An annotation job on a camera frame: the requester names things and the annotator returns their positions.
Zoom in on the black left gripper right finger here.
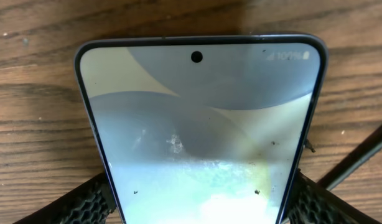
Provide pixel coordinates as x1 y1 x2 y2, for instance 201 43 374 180
284 171 381 224

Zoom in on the black charging cable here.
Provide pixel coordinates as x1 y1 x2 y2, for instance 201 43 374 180
317 117 382 191

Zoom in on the blue Galaxy S24+ smartphone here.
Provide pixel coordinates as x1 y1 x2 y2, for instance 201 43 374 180
73 34 328 224

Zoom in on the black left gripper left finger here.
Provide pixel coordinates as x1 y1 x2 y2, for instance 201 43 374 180
14 173 116 224

